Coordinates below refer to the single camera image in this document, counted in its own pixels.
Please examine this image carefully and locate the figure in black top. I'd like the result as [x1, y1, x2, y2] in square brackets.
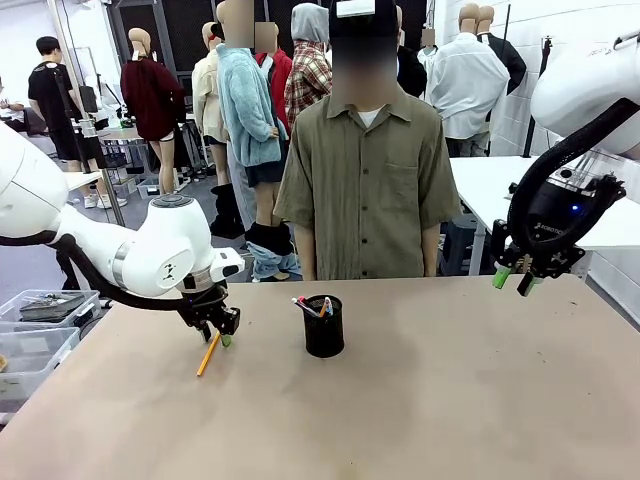
[396, 27, 437, 100]

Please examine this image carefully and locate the dark plastic stool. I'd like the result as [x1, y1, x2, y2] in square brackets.
[438, 213, 482, 277]

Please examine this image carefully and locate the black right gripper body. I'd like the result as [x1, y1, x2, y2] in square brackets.
[527, 181, 600, 250]

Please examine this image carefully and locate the white table with metal legs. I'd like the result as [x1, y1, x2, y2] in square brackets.
[448, 155, 640, 277]

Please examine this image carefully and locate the black tripod stand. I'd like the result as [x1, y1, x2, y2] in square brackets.
[521, 34, 555, 159]

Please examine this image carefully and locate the person in black t-shirt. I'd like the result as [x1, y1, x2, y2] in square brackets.
[26, 35, 129, 210]

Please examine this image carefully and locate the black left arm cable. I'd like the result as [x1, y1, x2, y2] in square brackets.
[0, 231, 194, 312]

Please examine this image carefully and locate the clear plastic bin with tools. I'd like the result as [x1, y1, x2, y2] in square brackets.
[0, 289, 102, 329]

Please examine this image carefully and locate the aluminium frame post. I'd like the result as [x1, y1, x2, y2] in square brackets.
[51, 0, 127, 227]

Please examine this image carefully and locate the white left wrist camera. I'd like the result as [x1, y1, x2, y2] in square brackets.
[208, 248, 247, 283]

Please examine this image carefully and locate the grey storage crate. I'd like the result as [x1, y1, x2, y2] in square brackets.
[136, 177, 165, 202]

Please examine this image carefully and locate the red jacket mannequin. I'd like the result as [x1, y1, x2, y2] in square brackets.
[254, 22, 294, 139]

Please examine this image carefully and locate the plaid shirt hooded mannequin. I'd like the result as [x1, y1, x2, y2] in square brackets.
[283, 2, 334, 121]

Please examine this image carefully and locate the person in olive shirt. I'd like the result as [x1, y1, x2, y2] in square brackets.
[273, 0, 462, 282]

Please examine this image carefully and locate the red tipped pen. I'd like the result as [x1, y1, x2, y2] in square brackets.
[290, 295, 322, 319]

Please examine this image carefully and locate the white shirt mannequin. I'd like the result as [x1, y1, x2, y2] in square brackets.
[426, 2, 512, 159]

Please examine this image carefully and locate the white side table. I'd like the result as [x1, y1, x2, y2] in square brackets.
[61, 171, 104, 193]

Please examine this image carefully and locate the maroon sweater mannequin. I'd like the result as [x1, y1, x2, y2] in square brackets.
[120, 27, 188, 197]

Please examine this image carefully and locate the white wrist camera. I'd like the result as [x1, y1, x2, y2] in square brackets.
[548, 148, 622, 197]
[208, 248, 247, 283]

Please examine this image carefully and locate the yellow pencil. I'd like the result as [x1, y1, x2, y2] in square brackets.
[196, 331, 222, 378]

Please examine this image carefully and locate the person's right forearm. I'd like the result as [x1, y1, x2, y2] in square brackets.
[293, 224, 318, 282]

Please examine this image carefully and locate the black mesh pen holder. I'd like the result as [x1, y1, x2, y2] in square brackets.
[302, 294, 346, 359]

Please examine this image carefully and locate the seated person white shirt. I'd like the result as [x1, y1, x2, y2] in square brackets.
[0, 76, 27, 134]

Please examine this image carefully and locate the black trousers pile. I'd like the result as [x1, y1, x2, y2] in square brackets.
[209, 183, 247, 240]

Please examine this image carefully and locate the light blue fleece mannequin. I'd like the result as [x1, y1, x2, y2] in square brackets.
[215, 0, 296, 281]

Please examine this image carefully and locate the blue jeans pile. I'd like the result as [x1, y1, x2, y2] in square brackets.
[248, 243, 304, 283]

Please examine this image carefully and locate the person's left forearm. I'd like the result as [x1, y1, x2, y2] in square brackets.
[420, 224, 442, 279]

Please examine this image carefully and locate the black jacket mannequin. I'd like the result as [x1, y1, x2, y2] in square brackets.
[477, 4, 529, 97]

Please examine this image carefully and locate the cream shirt mannequin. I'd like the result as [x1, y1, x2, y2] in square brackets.
[191, 21, 231, 187]

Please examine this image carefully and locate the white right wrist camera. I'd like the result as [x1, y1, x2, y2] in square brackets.
[548, 148, 622, 197]

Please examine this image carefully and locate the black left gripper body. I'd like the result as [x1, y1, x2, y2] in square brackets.
[178, 281, 231, 330]

